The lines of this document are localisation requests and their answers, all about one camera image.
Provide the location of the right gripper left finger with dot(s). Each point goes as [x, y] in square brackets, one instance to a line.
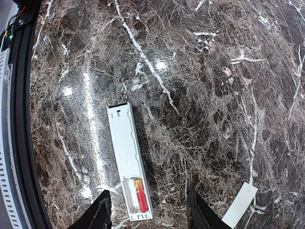
[98, 215]

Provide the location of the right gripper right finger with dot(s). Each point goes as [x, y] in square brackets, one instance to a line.
[199, 214]

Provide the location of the red battery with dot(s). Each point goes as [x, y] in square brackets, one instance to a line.
[141, 196]

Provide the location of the white remote battery cover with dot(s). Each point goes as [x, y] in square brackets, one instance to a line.
[240, 204]

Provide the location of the white remote control body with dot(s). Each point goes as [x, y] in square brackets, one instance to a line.
[128, 158]

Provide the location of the white slotted cable duct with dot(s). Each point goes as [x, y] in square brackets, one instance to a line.
[9, 187]

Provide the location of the black front rail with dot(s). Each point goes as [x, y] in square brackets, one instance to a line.
[35, 213]

